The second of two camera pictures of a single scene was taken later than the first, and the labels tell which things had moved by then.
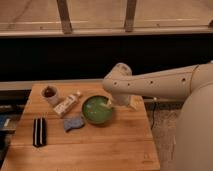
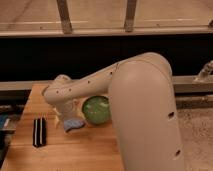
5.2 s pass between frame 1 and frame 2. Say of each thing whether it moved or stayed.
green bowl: stayed
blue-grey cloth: stayed
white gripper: moved
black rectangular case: stayed
